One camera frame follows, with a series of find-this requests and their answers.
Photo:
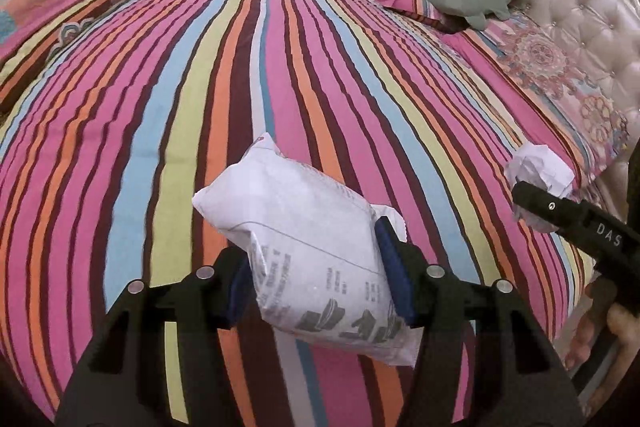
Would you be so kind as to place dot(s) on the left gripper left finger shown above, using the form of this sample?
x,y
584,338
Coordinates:
x,y
121,378

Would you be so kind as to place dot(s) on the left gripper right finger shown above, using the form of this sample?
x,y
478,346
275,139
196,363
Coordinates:
x,y
519,379

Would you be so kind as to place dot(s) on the white plastic package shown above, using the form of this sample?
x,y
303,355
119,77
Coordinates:
x,y
317,269

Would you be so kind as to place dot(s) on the right hand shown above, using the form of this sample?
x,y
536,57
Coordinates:
x,y
622,324

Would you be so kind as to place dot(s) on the small crumpled paper ball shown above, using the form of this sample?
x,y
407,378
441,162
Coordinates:
x,y
540,166

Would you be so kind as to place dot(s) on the floral pink pillow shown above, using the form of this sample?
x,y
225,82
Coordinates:
x,y
592,126

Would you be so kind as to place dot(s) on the striped colourful bed sheet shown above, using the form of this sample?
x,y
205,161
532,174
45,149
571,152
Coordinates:
x,y
117,111

